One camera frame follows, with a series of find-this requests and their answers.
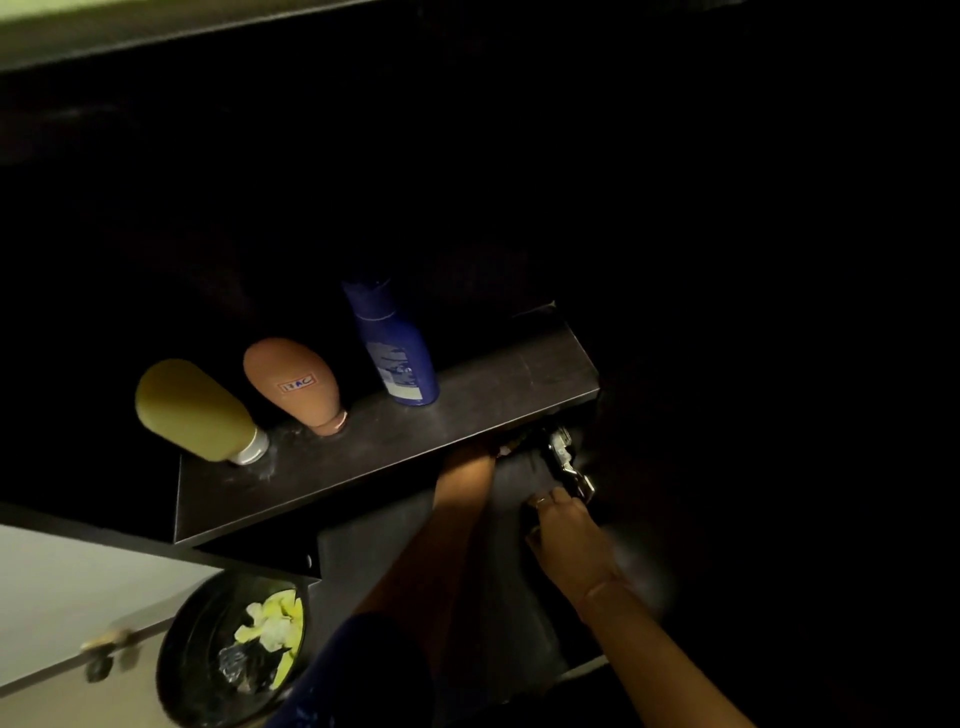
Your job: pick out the person's right hand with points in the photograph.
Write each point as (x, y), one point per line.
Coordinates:
(574, 544)

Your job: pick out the person's left hand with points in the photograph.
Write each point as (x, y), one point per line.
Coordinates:
(469, 465)

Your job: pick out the blue plastic bottle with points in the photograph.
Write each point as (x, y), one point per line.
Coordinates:
(394, 352)

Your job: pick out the pink makeup sponge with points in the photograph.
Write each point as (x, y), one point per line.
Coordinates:
(292, 382)

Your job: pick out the yellow makeup sponge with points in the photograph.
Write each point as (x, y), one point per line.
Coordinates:
(191, 412)

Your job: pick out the person's right forearm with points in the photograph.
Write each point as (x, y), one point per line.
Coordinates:
(660, 667)

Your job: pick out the person's left forearm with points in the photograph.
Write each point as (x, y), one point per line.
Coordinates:
(427, 570)

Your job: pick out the dark cabinet shelf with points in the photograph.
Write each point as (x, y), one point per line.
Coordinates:
(112, 30)
(450, 420)

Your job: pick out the metal cabinet hinge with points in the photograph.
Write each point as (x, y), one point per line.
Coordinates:
(566, 465)

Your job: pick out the yellow crumpled wipes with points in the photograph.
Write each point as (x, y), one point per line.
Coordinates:
(289, 607)

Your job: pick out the blue patterned left sleeve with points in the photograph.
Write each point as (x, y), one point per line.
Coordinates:
(352, 675)

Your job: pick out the clear plastic wrapper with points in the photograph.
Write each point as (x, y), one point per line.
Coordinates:
(232, 664)

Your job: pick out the black round waste bin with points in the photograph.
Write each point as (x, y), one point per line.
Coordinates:
(187, 652)

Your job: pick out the pale cabinet door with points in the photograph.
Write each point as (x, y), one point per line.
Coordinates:
(75, 592)

